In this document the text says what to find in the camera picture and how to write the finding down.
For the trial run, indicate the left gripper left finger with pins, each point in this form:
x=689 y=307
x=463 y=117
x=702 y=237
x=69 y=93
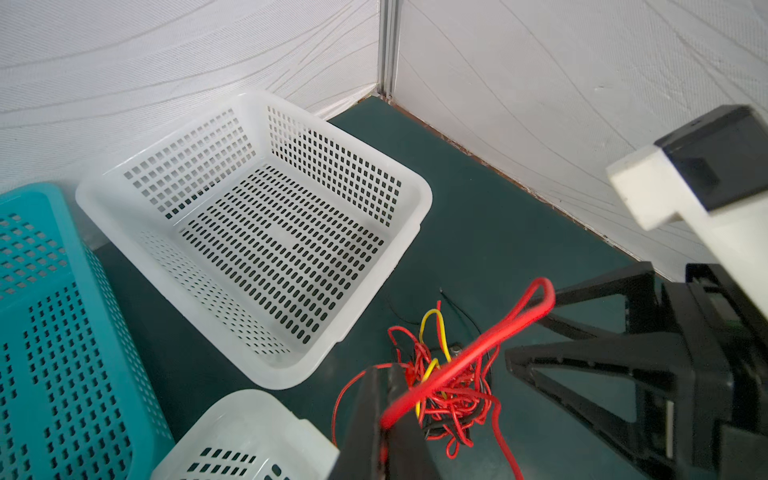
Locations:
x=364 y=453

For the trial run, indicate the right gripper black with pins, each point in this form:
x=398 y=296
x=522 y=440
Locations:
x=686 y=400

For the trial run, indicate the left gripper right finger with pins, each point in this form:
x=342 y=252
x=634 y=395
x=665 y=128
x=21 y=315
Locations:
x=405 y=453

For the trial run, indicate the large white plastic basket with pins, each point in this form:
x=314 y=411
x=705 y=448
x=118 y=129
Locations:
x=249 y=434

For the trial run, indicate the small white plastic basket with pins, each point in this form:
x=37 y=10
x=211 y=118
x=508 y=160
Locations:
x=269 y=229

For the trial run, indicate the teal plastic basket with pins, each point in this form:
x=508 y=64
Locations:
x=76 y=402

